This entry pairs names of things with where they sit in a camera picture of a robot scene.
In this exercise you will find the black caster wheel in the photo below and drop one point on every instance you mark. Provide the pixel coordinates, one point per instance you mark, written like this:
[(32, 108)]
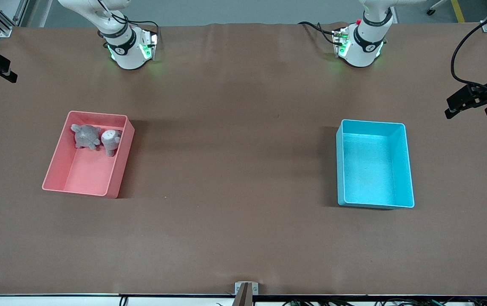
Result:
[(431, 11)]

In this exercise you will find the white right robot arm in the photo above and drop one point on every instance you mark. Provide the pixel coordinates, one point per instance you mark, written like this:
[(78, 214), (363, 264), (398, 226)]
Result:
[(126, 46)]

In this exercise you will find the grey white-bellied plush toy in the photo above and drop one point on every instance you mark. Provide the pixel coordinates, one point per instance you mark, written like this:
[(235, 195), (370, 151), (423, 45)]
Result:
[(110, 142)]

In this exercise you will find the pink plastic box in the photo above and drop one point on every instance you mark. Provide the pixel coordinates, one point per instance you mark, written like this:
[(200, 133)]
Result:
[(90, 170)]

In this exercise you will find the metal table edge bracket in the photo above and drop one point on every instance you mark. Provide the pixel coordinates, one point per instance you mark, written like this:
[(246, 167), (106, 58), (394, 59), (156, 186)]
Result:
[(245, 295)]

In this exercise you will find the blue plastic box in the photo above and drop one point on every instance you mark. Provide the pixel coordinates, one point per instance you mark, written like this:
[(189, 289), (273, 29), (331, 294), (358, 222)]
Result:
[(371, 170)]

